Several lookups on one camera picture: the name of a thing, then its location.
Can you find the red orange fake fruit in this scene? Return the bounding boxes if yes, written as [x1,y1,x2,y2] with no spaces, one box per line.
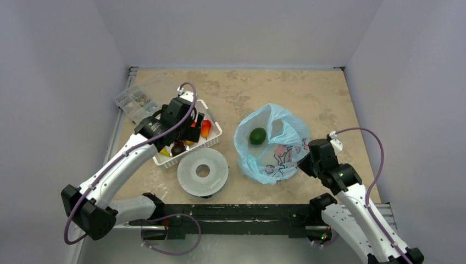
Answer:
[185,122,198,146]

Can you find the light blue plastic bag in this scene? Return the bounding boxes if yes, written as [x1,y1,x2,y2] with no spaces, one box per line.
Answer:
[233,103,310,185]

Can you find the green fake fruit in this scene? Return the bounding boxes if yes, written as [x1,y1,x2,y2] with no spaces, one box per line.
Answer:
[249,128,267,146]

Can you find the yellow fake fruit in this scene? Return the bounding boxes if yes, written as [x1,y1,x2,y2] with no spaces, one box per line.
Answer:
[159,148,171,157]

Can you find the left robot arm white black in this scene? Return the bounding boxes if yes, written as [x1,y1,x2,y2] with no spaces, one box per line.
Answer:
[60,96,204,245]

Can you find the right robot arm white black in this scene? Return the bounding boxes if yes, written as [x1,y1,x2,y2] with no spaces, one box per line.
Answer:
[298,137,425,263]

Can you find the dark fruit in basket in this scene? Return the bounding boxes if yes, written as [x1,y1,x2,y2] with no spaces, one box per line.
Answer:
[170,143,186,157]

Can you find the clear plastic screw organizer box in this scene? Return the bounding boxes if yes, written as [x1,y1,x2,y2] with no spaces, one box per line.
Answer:
[113,74,179,124]

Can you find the white perforated plastic basket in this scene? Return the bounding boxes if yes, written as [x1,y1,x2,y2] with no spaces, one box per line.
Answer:
[152,99,223,169]

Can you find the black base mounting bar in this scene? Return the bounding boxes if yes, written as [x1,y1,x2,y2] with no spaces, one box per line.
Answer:
[129,204,333,243]

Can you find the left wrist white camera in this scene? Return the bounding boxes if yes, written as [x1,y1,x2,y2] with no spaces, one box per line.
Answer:
[177,87,195,103]

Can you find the wrist white camera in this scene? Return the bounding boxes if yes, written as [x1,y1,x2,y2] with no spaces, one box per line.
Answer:
[177,87,195,103]
[328,131,343,155]

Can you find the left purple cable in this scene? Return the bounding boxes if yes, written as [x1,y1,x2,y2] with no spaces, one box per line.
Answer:
[63,81,198,245]

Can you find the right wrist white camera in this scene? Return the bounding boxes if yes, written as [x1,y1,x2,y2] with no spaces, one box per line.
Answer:
[328,131,343,155]

